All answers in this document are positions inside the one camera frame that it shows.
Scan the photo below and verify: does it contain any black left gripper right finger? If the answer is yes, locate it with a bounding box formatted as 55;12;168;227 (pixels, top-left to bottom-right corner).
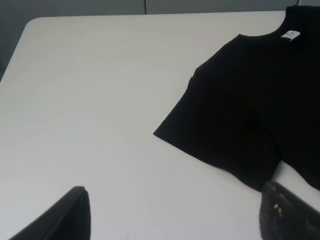
259;181;320;240

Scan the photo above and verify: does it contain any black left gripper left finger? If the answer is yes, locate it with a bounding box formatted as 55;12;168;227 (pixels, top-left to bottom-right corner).
12;186;91;240

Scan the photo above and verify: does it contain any black printed t-shirt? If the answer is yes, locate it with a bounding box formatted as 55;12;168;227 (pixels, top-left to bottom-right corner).
154;5;320;191

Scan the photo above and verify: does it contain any white neck label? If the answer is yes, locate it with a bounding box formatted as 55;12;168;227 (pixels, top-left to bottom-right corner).
281;30;301;41

